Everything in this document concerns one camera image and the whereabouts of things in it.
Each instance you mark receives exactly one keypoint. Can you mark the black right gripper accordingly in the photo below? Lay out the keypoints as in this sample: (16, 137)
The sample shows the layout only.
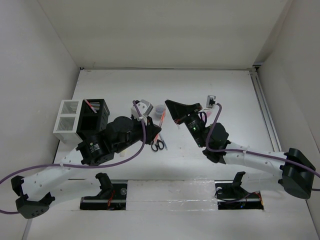
(178, 111)

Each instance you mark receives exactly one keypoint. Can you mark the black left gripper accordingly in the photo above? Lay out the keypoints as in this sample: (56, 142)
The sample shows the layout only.
(151, 130)

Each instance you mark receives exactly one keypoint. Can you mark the orange highlighter pen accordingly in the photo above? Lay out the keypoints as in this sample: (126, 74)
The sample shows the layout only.
(162, 117)

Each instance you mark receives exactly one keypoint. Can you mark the red highlighter pen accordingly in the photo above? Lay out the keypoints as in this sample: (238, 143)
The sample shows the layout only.
(91, 107)

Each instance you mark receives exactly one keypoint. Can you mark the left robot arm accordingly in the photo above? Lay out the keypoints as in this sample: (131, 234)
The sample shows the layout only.
(43, 190)

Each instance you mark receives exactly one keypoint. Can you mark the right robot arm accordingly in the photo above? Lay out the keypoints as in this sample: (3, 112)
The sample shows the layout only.
(291, 170)

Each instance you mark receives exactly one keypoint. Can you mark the jar of paper clips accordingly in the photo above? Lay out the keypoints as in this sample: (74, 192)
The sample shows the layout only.
(159, 110)

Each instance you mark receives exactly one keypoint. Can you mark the yellow highlighter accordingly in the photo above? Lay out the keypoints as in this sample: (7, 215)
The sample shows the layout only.
(122, 154)

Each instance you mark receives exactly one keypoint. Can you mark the pink purple highlighter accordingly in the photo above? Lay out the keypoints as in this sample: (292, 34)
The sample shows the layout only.
(208, 112)

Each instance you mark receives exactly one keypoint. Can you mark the blue ballpoint pen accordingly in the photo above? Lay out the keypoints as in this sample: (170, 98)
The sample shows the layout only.
(163, 141)

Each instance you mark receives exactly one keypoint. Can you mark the black slotted container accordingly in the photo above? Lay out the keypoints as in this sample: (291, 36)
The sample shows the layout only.
(91, 123)

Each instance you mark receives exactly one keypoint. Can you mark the white slotted container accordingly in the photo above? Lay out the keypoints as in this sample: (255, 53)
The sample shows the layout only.
(66, 124)

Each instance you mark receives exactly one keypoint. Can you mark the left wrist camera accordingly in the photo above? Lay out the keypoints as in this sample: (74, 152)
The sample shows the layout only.
(141, 110)

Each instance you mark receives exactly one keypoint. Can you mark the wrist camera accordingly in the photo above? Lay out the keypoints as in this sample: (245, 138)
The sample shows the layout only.
(141, 110)
(210, 101)

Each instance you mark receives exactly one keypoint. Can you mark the black handled scissors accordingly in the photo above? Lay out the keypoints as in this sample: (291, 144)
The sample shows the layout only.
(157, 145)

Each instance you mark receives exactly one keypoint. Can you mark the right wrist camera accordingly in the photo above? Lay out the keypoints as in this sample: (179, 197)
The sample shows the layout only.
(210, 101)

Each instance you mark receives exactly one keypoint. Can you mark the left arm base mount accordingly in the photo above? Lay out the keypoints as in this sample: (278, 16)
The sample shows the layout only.
(111, 197)

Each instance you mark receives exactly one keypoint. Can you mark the aluminium rail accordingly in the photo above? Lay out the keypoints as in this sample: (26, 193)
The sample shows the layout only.
(267, 120)

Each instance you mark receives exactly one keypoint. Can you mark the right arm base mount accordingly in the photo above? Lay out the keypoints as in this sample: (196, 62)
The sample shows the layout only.
(231, 196)

